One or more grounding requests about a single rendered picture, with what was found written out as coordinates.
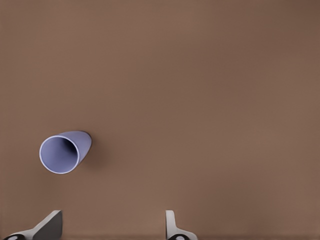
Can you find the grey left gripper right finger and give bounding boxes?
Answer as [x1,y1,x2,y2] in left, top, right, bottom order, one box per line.
[165,209,198,240]

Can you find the purple cup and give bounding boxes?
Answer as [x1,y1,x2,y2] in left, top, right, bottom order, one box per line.
[38,130,92,175]

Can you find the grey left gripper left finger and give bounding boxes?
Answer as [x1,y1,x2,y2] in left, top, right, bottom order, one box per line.
[1,209,64,240]

